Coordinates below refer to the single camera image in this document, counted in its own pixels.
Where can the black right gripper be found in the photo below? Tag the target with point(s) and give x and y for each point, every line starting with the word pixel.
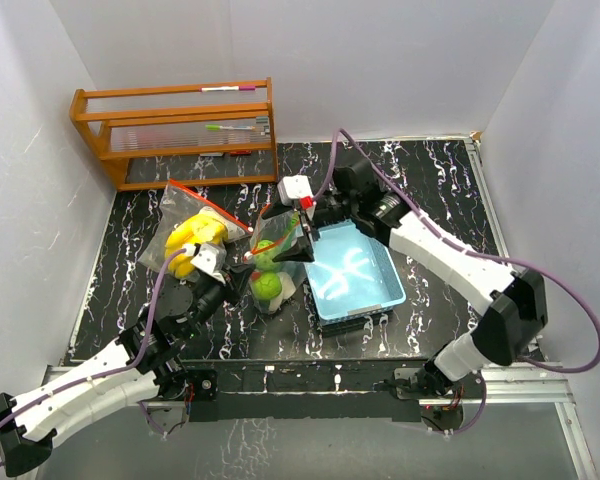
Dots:
pixel 301 250

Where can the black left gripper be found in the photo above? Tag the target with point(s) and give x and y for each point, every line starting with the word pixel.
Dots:
pixel 240 274

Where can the light green round fruit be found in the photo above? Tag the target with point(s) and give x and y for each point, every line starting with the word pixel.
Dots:
pixel 265 286

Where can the dark green round vegetable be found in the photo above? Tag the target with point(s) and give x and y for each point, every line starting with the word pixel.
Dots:
pixel 266 251

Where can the clear zip bag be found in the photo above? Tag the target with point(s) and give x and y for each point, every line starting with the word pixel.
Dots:
pixel 178 204
pixel 277 228

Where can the yellow banana bunch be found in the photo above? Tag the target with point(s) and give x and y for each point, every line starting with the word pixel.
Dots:
pixel 205 226

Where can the clear zip top bag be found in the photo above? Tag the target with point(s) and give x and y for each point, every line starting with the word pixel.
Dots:
pixel 178 204

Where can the white garlic bulb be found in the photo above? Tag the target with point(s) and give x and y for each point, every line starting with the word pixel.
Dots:
pixel 288 289

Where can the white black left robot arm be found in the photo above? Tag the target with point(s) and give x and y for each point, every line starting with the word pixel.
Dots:
pixel 140 364

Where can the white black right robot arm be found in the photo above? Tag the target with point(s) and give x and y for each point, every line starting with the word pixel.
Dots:
pixel 511 305

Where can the light blue plastic basket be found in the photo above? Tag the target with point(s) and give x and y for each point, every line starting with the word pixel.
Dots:
pixel 351 275

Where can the small grey clip box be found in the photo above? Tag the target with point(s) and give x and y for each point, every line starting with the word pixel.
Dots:
pixel 262 125

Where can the green white marker pen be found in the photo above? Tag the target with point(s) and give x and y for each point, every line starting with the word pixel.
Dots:
pixel 218 127

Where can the orange wooden shelf rack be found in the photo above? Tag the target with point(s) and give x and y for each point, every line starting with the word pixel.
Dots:
pixel 121 126

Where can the pink white marker pen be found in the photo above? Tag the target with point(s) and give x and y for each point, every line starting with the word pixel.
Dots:
pixel 228 88

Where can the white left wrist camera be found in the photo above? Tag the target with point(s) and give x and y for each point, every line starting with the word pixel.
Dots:
pixel 207 259

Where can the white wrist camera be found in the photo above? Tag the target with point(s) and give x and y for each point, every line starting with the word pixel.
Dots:
pixel 298 188
pixel 207 259

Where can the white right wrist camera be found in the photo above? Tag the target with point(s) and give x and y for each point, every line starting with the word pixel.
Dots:
pixel 298 188

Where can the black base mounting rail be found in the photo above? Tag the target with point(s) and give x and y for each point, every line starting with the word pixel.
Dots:
pixel 211 391

